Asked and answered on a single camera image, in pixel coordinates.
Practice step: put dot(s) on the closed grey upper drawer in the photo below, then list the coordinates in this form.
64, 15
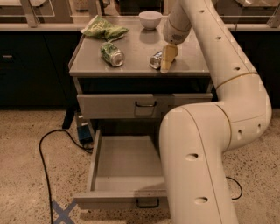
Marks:
127, 106

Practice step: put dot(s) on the open grey lower drawer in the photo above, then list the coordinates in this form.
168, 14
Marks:
125, 172

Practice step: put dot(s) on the dark counter cabinets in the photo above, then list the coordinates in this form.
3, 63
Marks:
34, 66

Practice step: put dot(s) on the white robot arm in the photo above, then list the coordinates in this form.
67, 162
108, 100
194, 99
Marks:
193, 137

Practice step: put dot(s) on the white ceramic bowl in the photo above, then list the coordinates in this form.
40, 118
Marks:
150, 19

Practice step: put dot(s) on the blue tape cross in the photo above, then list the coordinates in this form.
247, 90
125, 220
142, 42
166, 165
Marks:
63, 214

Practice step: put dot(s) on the grey drawer cabinet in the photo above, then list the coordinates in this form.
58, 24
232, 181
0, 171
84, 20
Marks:
92, 75

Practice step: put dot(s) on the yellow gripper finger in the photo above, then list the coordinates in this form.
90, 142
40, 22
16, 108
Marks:
170, 52

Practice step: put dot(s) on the blue power box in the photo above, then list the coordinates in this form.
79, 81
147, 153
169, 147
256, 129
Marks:
83, 130

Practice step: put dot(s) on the green chip bag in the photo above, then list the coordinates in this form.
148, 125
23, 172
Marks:
100, 28

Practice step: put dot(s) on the green soda can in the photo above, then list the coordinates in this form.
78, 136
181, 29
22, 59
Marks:
112, 54

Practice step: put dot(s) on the silver blue redbull can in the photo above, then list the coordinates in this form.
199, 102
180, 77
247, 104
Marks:
155, 60

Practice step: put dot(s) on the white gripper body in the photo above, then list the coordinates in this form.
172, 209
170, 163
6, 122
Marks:
172, 35

